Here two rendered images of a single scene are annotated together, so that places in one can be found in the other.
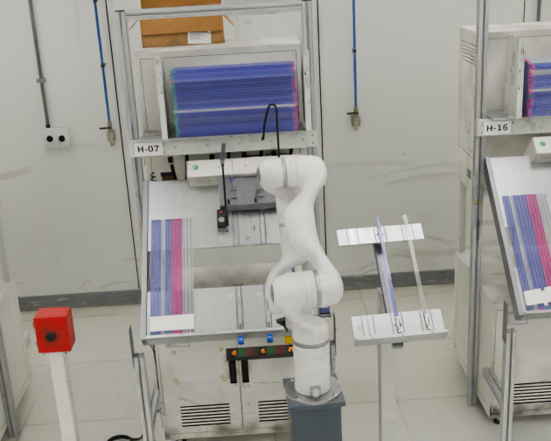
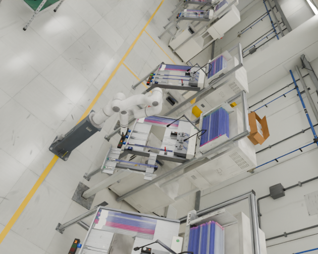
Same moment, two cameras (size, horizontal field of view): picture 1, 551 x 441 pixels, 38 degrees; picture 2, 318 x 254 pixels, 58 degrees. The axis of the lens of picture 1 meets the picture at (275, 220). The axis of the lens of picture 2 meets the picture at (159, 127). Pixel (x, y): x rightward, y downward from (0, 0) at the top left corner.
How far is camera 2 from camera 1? 307 cm
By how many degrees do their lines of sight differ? 62
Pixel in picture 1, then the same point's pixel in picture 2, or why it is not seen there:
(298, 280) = (119, 95)
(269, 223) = (169, 146)
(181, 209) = (181, 127)
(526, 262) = (120, 217)
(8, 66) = (273, 137)
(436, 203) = not seen: outside the picture
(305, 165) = (154, 94)
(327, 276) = (117, 101)
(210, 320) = (139, 126)
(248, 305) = (140, 134)
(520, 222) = (141, 222)
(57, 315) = not seen: hidden behind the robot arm
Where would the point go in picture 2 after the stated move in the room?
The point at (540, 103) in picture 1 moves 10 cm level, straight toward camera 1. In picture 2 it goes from (195, 232) to (187, 221)
